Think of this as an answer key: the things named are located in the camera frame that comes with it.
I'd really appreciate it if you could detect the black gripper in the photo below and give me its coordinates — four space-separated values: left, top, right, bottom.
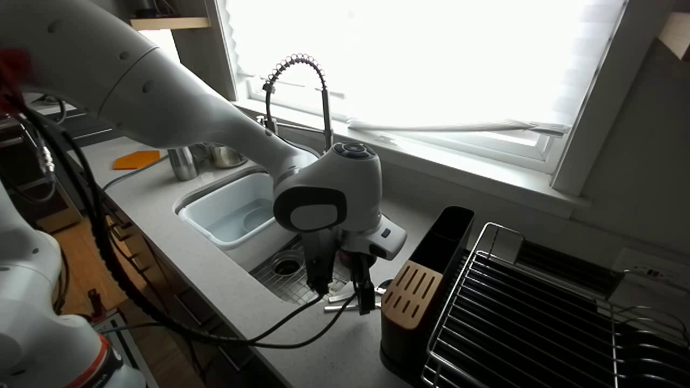
299 225 380 317

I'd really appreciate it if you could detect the round sink drain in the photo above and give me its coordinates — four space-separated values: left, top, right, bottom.
274 257 302 277

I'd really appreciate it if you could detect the stainless steel sink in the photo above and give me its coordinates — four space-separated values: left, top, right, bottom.
173 138 433 312

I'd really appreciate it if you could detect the wooden knife block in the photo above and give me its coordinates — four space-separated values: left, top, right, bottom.
380 259 444 332

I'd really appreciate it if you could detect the white plastic tub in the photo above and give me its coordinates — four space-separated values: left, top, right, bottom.
176 169 288 249

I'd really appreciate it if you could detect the under counter cabinet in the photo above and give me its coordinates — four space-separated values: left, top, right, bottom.
99 206 288 388

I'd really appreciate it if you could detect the stainless steel bowl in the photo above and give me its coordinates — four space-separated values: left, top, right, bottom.
207 141 251 172

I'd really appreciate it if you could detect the spring neck kitchen faucet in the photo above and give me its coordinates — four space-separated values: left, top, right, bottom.
259 52 336 153

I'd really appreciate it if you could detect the metal dish rack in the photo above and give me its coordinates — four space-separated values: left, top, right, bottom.
419 220 690 388

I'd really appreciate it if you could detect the stainless steel cup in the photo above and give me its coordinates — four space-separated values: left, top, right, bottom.
165 143 201 182

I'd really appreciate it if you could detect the orange flat sponge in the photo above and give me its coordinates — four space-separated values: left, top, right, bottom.
109 149 164 172

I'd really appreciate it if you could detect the white framed window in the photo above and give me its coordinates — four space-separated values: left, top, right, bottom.
217 0 681 199

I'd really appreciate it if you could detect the wooden shelf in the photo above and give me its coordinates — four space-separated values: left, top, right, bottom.
127 14 212 31

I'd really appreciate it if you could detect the wire sink grid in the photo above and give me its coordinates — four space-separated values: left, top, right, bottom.
251 235 363 307

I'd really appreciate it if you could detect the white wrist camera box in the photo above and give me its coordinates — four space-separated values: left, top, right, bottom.
343 218 409 263

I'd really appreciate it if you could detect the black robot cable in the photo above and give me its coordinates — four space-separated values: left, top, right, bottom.
235 288 361 351
17 98 327 344

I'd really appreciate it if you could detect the white blind bottom rail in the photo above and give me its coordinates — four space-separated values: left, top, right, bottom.
347 115 571 139

